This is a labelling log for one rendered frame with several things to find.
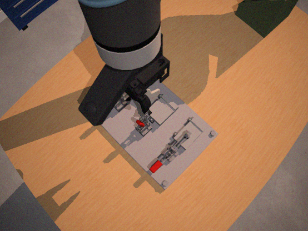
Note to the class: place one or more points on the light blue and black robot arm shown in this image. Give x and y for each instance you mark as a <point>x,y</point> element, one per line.
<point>121,26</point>

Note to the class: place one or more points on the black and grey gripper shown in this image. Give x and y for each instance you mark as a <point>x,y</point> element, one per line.
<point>139,90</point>

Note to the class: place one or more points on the toggle clamp with red handle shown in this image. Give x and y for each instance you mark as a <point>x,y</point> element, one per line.
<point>166,153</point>

